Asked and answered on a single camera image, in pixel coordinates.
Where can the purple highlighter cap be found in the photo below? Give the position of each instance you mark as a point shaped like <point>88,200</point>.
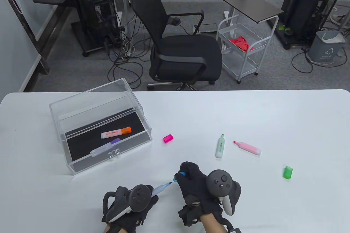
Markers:
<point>115,141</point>

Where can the black computer tower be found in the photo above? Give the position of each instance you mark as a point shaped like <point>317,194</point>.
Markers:
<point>93,14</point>

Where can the magenta highlighter cap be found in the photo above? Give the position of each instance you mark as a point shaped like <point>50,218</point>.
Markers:
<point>168,138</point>

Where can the green highlighter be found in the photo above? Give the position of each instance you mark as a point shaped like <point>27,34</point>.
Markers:
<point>220,148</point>

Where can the person's right hand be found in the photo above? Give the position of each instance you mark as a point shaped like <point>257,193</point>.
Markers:
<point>195,186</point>

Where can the black equipment rack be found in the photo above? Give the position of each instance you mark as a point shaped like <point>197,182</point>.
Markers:
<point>303,6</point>

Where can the grey left hand controller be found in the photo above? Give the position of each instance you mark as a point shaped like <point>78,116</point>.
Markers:
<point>139,197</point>

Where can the pink highlighter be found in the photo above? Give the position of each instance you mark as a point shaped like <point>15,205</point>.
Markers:
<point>250,148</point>

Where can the dark side table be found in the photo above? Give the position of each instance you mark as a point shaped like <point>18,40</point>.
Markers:
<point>251,5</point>

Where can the blue highlighter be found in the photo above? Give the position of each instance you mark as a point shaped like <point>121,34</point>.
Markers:
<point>161,188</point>

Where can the green highlighter cap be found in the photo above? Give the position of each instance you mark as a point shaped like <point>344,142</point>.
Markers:
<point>288,172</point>

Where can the clear acrylic drawer box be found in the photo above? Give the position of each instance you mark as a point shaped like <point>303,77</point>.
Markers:
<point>82,118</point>

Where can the grey trash bin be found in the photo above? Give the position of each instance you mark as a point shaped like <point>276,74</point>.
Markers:
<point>326,48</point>

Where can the person's left hand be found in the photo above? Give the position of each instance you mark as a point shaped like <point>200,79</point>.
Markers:
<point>136,218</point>

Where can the white rolling cart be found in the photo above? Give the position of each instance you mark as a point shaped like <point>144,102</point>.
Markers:
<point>246,61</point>

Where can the black office chair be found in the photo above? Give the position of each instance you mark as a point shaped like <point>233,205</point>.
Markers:
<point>188,50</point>

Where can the person's right forearm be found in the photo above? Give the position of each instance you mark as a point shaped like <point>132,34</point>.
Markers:
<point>213,224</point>

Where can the small green plant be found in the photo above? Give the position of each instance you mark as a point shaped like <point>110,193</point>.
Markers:
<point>284,28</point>

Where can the orange highlighter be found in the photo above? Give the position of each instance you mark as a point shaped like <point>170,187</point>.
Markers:
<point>110,134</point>

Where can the black frame post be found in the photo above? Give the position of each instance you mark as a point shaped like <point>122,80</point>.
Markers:
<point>22,22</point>

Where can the orange highlighter cap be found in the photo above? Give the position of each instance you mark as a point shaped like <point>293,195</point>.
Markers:
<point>126,130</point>

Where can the red cloth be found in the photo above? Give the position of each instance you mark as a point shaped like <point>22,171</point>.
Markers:
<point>240,43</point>

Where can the black wrist module white label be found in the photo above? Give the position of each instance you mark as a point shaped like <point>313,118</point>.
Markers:
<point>234,230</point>

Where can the purple highlighter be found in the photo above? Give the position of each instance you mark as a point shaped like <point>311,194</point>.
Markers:
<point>101,149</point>

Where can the blue highlighter cap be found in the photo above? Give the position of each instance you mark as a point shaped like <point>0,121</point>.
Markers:
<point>181,174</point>

